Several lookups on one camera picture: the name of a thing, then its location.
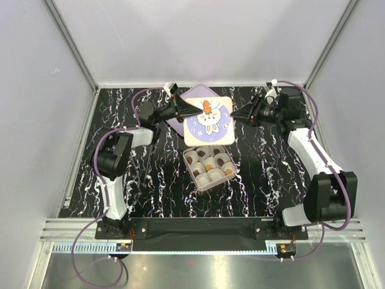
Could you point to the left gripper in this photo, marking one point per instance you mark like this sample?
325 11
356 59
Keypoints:
182 109

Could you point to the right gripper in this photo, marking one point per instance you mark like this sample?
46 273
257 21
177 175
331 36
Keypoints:
251 111

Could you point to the silver tin lid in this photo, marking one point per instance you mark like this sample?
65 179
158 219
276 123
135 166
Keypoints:
213 126

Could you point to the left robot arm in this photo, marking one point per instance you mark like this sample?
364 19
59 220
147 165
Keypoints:
111 155

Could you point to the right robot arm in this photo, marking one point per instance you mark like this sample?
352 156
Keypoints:
331 194

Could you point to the pink chocolate tin box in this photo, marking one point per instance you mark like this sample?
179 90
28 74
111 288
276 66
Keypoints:
208 179

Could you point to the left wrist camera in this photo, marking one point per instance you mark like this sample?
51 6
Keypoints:
170 88

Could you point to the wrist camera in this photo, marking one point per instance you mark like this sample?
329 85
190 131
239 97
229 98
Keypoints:
272 90
170 88

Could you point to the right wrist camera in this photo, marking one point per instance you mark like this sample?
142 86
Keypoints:
272 90

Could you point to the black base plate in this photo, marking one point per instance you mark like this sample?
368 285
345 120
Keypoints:
182 235

